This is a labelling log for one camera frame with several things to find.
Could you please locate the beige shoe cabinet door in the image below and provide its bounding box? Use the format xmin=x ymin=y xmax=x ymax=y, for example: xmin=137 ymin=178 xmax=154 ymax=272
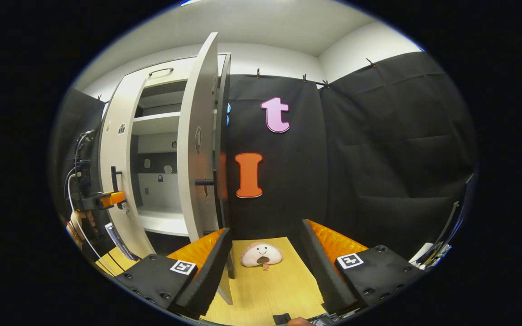
xmin=99 ymin=75 xmax=153 ymax=259
xmin=176 ymin=32 xmax=235 ymax=305

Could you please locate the white flat object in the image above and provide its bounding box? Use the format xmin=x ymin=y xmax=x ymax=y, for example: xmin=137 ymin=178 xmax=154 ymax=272
xmin=410 ymin=243 xmax=435 ymax=265

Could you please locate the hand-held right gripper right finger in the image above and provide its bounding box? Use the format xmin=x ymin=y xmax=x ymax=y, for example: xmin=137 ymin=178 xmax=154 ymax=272
xmin=301 ymin=219 xmax=425 ymax=315

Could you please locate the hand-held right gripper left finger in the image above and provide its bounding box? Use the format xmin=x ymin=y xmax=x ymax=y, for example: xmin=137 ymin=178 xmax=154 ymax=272
xmin=115 ymin=227 xmax=233 ymax=320

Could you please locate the black backdrop cloth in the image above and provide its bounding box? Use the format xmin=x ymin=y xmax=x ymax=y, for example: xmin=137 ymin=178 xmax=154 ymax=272
xmin=50 ymin=51 xmax=477 ymax=261

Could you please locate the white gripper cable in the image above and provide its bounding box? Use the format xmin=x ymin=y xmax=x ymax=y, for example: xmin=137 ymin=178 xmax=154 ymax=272
xmin=64 ymin=172 xmax=103 ymax=261

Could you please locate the dark navy book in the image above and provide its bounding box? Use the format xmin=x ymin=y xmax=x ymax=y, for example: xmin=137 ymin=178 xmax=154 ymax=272
xmin=104 ymin=222 xmax=139 ymax=261

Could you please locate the beige double-door shoe cabinet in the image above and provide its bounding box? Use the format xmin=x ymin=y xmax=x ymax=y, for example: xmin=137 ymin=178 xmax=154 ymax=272
xmin=102 ymin=52 xmax=232 ymax=254

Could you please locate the white and pink plush toy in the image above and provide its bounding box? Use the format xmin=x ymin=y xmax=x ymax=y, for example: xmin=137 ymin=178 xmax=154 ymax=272
xmin=241 ymin=242 xmax=283 ymax=270

